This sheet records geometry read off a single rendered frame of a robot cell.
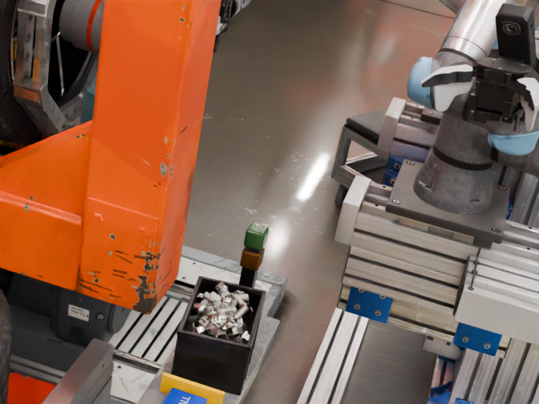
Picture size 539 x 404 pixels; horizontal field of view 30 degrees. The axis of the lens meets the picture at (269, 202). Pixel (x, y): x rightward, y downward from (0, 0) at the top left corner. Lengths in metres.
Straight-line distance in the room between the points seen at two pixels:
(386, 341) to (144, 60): 1.15
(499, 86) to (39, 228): 0.97
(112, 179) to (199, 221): 1.52
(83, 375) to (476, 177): 0.85
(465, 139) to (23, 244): 0.87
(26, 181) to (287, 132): 2.27
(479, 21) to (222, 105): 2.70
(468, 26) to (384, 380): 1.09
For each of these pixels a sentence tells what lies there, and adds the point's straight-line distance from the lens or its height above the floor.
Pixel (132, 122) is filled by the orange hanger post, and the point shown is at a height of 0.91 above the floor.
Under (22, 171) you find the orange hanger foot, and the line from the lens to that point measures 1.97.
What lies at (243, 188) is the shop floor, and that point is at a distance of 3.61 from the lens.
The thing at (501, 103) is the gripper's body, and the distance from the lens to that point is 1.39.
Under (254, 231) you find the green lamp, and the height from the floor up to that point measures 0.66.
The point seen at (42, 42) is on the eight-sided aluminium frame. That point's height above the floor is 0.88.
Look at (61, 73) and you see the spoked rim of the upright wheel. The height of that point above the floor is 0.67.
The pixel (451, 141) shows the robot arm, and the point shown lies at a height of 0.95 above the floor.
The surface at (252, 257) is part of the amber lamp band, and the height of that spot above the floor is 0.60.
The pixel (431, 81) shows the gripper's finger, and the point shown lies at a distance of 1.33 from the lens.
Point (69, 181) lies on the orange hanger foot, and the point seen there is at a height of 0.75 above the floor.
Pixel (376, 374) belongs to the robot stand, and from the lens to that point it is 2.48.
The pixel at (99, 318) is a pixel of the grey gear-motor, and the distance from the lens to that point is 2.28.
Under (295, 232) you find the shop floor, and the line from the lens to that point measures 3.40.
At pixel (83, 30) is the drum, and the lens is 2.38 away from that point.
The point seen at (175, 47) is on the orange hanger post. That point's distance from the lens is 1.72.
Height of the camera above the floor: 1.66
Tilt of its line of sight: 28 degrees down
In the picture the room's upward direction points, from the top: 11 degrees clockwise
